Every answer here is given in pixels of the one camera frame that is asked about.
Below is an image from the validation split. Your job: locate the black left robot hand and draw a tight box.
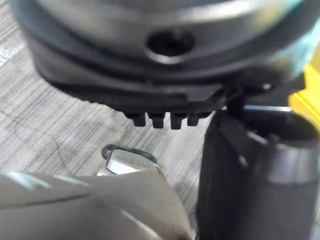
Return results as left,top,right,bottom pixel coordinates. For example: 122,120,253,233
33,47,320,240

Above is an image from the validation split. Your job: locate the teal object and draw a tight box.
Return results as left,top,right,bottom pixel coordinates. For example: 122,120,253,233
292,0,320,75

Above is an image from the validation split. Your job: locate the yellow shelf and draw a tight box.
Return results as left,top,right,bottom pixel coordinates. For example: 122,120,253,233
288,63,320,126

